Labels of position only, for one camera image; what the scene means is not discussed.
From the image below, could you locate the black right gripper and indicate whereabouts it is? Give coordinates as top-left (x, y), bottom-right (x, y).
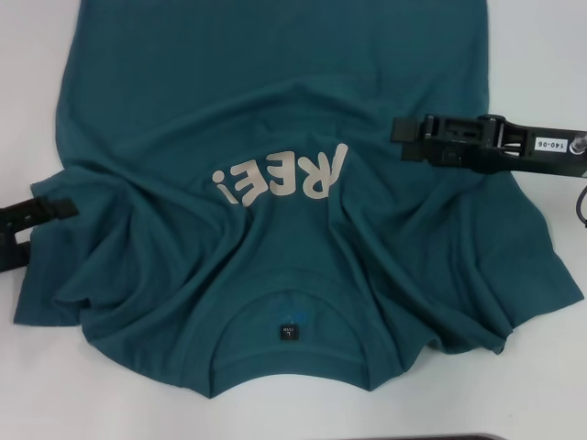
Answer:
top-left (392, 114), bottom-right (587, 179)

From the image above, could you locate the teal t-shirt with white print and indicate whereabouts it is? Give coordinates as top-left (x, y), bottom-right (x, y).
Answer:
top-left (9, 0), bottom-right (575, 416)

